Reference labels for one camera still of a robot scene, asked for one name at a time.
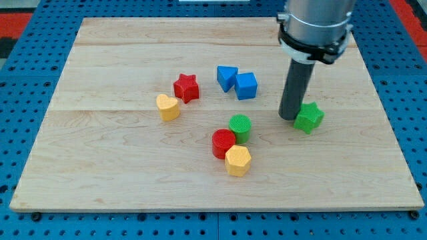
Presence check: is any light wooden board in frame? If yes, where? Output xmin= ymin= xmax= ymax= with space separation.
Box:
xmin=10 ymin=17 xmax=424 ymax=213

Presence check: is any blue triangle block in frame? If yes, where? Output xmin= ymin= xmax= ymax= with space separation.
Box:
xmin=217 ymin=65 xmax=238 ymax=93

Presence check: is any green cylinder block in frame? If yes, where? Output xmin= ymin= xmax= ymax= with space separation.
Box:
xmin=229 ymin=114 xmax=252 ymax=144

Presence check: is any yellow hexagon block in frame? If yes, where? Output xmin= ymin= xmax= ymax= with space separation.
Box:
xmin=225 ymin=145 xmax=252 ymax=177

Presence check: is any red star block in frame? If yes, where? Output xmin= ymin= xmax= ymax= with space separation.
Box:
xmin=173 ymin=73 xmax=199 ymax=104

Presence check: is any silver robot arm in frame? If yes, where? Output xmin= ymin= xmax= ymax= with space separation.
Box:
xmin=276 ymin=0 xmax=356 ymax=65

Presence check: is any red cylinder block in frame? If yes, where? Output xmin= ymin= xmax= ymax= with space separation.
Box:
xmin=211 ymin=129 xmax=236 ymax=159

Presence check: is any green star block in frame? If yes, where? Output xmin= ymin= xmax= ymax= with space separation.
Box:
xmin=293 ymin=102 xmax=325 ymax=134

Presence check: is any blue cube block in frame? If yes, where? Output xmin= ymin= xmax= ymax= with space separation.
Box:
xmin=235 ymin=72 xmax=258 ymax=100

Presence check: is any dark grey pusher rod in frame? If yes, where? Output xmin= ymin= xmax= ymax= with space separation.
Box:
xmin=278 ymin=59 xmax=314 ymax=121

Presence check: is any yellow heart block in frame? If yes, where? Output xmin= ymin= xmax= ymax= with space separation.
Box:
xmin=156 ymin=94 xmax=180 ymax=121

